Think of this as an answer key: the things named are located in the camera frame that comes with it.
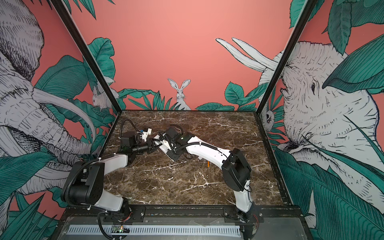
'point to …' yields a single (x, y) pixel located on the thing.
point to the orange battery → (208, 164)
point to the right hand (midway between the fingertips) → (171, 151)
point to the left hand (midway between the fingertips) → (164, 141)
